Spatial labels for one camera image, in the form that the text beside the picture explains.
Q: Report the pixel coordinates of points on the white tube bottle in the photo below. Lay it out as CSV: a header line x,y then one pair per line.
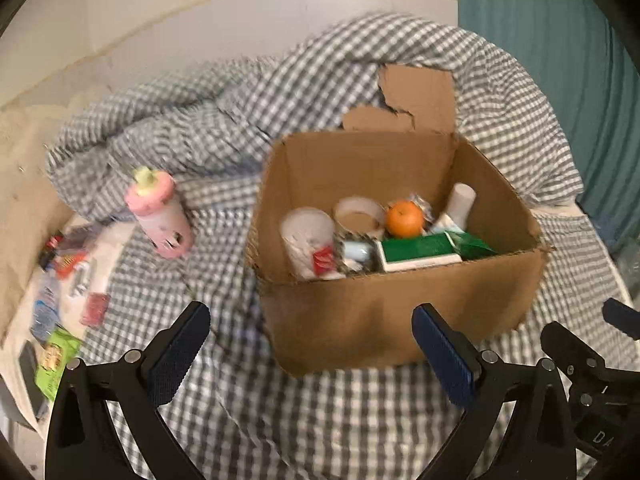
x,y
460,205

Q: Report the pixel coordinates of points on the green flat box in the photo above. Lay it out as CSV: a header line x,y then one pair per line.
x,y
415,252

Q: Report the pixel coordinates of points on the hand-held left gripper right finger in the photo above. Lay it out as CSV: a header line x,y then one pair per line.
x,y
442,360

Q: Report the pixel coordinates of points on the grey gingham duvet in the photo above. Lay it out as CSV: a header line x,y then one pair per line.
x,y
200,110

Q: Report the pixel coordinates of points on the white paper cup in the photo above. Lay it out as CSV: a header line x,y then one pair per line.
x,y
305,230

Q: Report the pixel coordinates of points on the shiny printed snack packet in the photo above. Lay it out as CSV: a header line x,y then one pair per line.
x,y
424,205

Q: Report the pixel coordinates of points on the brown cardboard box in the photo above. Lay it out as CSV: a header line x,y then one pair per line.
x,y
375,320

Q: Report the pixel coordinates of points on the orange fruit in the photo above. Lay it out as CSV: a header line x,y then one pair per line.
x,y
404,219

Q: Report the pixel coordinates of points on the small red packet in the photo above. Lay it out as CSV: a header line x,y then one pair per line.
x,y
324,261
95,309

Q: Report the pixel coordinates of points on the grey checked bed sheet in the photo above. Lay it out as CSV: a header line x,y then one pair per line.
x,y
325,420

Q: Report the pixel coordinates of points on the clear tape roll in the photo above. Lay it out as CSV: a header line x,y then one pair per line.
x,y
350,207

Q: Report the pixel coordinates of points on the pink bottle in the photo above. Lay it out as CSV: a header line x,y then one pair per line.
x,y
160,220

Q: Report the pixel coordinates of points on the beige fleece blanket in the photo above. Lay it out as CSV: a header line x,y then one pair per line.
x,y
25,185

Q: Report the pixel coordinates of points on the teal curtain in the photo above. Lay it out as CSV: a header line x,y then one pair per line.
x,y
550,35

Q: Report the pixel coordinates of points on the green snack packet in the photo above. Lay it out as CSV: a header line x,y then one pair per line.
x,y
57,360

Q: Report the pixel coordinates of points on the light blue small item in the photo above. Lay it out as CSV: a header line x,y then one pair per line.
x,y
356,251

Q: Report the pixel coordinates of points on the pile of mixed snack packets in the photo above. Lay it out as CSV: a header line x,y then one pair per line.
x,y
65,260

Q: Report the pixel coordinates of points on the dark green foil packet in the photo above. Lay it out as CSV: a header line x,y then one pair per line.
x,y
472,246

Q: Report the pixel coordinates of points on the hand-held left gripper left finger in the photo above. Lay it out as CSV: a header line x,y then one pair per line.
x,y
180,355

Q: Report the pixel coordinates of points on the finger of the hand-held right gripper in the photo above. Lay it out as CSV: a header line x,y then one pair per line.
x,y
570,352
622,317

